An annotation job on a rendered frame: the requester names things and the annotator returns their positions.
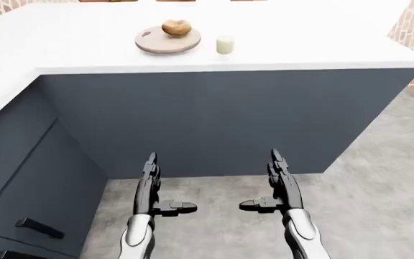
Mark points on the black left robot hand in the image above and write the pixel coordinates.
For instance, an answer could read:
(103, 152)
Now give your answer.
(143, 194)

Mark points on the dark grey counter cabinet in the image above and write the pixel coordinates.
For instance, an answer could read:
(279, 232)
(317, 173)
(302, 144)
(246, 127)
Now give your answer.
(178, 124)

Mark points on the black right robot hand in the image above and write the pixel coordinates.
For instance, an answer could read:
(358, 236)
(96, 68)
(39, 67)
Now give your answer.
(289, 191)

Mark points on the brown bagel bread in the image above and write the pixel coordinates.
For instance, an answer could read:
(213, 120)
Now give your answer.
(175, 27)

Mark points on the round wooden cutting board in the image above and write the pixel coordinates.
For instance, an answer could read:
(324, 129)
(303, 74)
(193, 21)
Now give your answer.
(167, 41)

